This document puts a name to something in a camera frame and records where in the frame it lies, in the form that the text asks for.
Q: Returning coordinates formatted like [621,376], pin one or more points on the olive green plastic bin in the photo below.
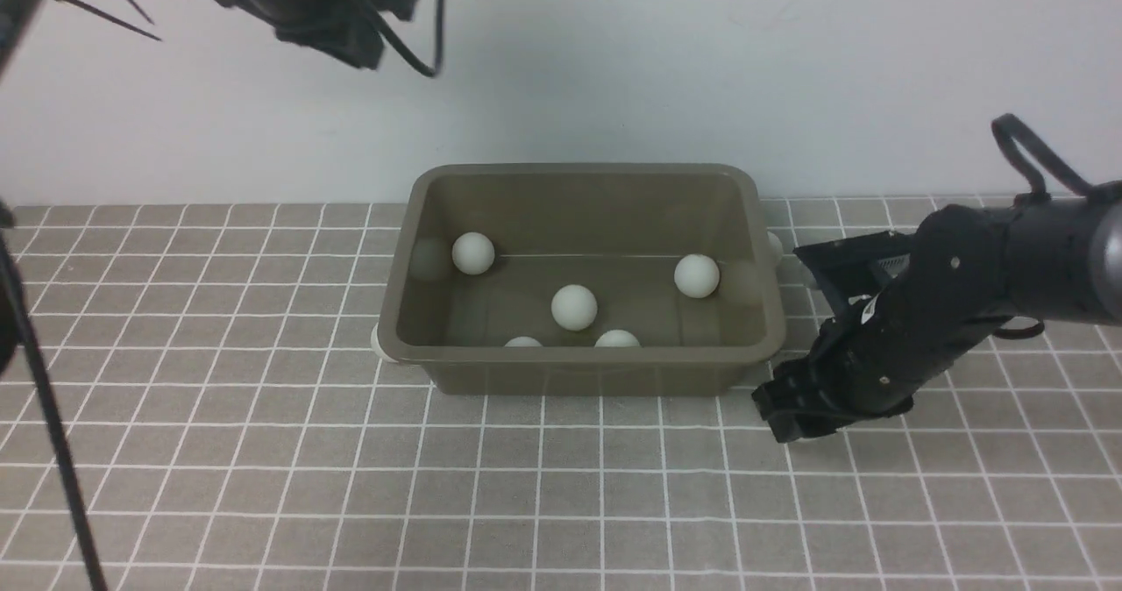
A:
[618,229]

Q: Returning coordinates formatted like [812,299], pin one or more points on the white plain ball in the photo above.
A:
[473,253]
[777,250]

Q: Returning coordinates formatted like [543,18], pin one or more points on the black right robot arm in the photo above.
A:
[1041,260]

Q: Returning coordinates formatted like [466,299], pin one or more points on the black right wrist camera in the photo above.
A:
[855,267]

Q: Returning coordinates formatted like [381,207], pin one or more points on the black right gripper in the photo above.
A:
[868,362]

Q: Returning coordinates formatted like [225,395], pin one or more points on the white logo ball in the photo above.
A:
[574,307]
[697,276]

